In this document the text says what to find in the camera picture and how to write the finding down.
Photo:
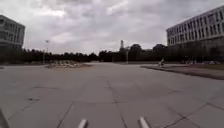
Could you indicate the stony planting bed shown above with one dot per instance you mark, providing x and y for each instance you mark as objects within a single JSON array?
[{"x": 66, "y": 64}]

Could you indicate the grey paved plaza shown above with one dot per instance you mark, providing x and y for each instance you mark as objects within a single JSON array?
[{"x": 110, "y": 86}]

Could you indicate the person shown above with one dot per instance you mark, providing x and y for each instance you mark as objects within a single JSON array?
[{"x": 162, "y": 62}]

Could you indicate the pale lamp pole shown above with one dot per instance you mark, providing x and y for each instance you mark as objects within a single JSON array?
[{"x": 127, "y": 55}]

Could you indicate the thin lamp pole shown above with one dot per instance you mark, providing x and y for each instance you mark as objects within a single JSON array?
[{"x": 45, "y": 50}]

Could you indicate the row of dark trees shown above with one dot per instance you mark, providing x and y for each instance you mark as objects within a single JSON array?
[{"x": 140, "y": 53}]

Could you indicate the dark grass verge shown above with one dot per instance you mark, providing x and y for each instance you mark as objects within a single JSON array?
[{"x": 193, "y": 70}]

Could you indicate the distant tower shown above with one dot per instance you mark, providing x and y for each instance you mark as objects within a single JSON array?
[{"x": 121, "y": 45}]

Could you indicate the white multi-storey building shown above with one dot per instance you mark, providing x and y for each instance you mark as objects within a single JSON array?
[{"x": 200, "y": 28}]

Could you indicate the robot's own part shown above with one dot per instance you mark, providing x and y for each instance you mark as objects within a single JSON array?
[
  {"x": 144, "y": 122},
  {"x": 82, "y": 123}
]

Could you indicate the grey building with dark windows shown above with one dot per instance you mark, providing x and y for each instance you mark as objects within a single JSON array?
[{"x": 10, "y": 33}]

